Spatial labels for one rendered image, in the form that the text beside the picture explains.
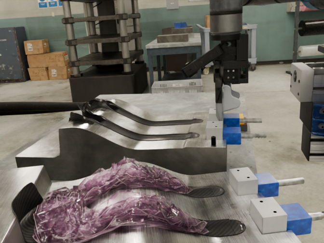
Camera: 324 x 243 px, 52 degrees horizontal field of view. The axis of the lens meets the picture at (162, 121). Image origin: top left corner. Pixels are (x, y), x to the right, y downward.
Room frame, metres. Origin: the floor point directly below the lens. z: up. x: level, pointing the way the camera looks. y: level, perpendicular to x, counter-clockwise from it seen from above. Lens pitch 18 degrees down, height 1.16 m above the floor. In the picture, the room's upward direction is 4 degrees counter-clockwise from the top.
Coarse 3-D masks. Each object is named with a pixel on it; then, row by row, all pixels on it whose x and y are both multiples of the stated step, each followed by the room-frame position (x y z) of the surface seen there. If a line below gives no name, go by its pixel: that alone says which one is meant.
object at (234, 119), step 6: (210, 108) 0.84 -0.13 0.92; (210, 114) 0.80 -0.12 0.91; (222, 114) 0.79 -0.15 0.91; (228, 114) 0.82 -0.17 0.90; (234, 114) 0.82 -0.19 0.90; (210, 120) 0.80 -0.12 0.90; (216, 120) 0.80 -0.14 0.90; (222, 120) 0.79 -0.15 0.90; (228, 120) 0.79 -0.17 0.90; (234, 120) 0.79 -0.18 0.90; (240, 120) 0.80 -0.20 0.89; (246, 120) 0.80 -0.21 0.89; (252, 120) 0.80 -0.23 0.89; (258, 120) 0.79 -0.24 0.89; (228, 126) 0.79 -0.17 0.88; (234, 126) 0.79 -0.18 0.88
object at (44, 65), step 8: (32, 40) 7.06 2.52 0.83; (40, 40) 7.04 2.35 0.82; (32, 48) 7.07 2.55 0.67; (40, 48) 7.04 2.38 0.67; (48, 48) 7.29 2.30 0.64; (32, 56) 7.09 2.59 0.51; (40, 56) 7.07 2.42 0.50; (48, 56) 7.05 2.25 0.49; (56, 56) 7.03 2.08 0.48; (64, 56) 7.07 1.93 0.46; (32, 64) 7.09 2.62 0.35; (40, 64) 7.07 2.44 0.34; (48, 64) 7.05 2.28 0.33; (56, 64) 7.03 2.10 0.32; (64, 64) 7.01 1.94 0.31; (32, 72) 7.09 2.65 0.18; (40, 72) 7.06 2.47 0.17; (48, 72) 7.11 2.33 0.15; (56, 72) 7.03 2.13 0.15; (64, 72) 7.00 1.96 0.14; (32, 80) 7.08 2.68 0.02; (40, 80) 7.05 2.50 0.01
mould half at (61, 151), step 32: (64, 128) 0.72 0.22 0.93; (96, 128) 0.73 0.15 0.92; (128, 128) 0.79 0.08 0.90; (160, 128) 0.81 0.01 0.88; (192, 128) 0.77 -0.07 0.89; (32, 160) 0.74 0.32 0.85; (64, 160) 0.72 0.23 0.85; (96, 160) 0.70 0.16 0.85; (160, 160) 0.67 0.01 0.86; (192, 160) 0.66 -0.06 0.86; (224, 160) 0.64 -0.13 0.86
